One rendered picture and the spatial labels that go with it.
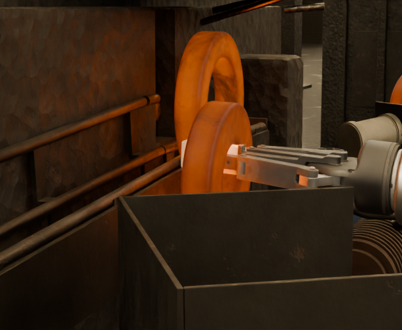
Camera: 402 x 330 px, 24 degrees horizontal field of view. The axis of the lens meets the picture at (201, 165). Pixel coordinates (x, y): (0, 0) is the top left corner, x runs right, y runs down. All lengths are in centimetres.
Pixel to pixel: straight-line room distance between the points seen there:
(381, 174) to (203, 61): 29
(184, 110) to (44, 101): 21
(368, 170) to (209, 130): 17
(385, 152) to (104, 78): 33
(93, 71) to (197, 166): 18
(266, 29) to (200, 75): 49
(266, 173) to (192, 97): 19
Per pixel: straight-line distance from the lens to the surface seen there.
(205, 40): 116
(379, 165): 96
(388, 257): 143
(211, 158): 97
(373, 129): 150
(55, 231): 83
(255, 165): 98
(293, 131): 141
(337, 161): 98
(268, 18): 161
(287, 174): 96
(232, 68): 124
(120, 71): 112
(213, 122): 99
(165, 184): 100
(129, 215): 71
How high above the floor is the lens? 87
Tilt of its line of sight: 10 degrees down
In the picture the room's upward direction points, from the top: straight up
